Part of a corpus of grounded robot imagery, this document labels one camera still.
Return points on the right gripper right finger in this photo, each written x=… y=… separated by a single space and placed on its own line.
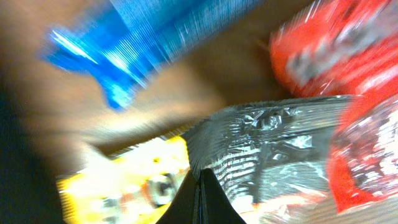
x=214 y=206

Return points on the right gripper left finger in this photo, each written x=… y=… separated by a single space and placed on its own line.
x=184 y=208

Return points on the blue Oreo wrapper pack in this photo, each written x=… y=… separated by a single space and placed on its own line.
x=122 y=43

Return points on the red Hacks candy bag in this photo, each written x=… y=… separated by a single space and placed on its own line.
x=348 y=47

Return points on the yellow Hacks candy bag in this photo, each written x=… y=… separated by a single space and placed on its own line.
x=135 y=186

